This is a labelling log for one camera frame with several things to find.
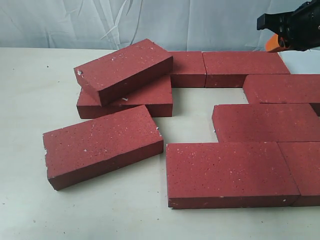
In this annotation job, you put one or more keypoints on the white plastic backdrop sheet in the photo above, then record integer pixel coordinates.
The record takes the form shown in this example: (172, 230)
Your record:
(176, 25)

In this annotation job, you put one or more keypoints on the back row left red brick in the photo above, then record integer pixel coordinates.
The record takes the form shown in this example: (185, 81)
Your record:
(188, 70)

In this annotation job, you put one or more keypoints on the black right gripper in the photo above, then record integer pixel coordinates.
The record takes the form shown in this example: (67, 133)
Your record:
(297, 30)

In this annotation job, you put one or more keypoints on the white plastic tray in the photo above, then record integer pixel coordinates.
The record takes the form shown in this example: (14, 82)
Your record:
(302, 62)

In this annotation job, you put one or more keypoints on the second row right red brick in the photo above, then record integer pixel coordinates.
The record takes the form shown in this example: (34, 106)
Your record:
(283, 89)

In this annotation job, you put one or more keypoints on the front row large red brick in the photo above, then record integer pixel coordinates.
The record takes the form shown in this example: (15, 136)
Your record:
(228, 175)

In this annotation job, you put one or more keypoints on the back row right red brick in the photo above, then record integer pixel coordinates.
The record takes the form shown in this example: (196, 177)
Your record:
(228, 69)

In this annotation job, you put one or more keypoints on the third row red brick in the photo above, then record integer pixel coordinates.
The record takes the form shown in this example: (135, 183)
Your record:
(272, 122)

